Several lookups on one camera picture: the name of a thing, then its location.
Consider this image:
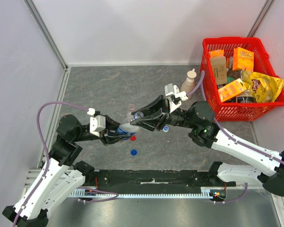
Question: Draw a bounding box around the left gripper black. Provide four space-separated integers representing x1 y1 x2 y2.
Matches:
73 114 132 145

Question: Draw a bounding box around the Pepsi bottle blue label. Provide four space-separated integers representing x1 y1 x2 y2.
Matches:
115 111 144 141

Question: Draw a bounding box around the blue white Pocari cap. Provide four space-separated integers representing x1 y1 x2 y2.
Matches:
163 126 169 132

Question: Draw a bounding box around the red label water bottle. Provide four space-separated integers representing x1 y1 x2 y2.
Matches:
126 104 136 121

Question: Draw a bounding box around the blue Pepsi bottle cap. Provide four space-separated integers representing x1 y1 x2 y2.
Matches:
131 149 137 156

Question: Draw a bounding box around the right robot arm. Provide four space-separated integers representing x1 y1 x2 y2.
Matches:
130 95 284 197

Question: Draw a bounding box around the beige nozzle bottle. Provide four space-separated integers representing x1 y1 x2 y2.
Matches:
180 69 197 94

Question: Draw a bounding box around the brown cardboard box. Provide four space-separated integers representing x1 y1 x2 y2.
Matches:
210 56 227 85

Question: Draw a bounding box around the orange snack box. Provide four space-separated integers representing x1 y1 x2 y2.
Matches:
218 79 247 102

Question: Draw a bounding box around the small orange box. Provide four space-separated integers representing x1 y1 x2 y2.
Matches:
209 49 224 58

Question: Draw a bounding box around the dark jar in basket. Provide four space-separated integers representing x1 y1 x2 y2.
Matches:
231 90 255 104

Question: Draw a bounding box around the orange Sugar Daddy box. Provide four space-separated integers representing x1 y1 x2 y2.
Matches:
232 47 254 71

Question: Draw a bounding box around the yellow Lays chip bag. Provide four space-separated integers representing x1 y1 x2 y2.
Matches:
241 70 284 103

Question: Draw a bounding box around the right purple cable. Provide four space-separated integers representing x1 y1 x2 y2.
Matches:
186 70 284 203

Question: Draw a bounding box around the purple cable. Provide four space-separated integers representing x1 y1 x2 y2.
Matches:
186 70 284 203
11 101 120 227

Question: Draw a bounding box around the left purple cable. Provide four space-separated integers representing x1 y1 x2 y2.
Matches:
11 101 120 227

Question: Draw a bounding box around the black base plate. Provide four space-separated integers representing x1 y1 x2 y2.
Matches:
83 170 236 193

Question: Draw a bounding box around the slotted cable duct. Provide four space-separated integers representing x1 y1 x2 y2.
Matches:
68 188 222 199

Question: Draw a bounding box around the aluminium frame rail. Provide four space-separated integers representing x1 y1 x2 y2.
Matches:
24 0 68 70

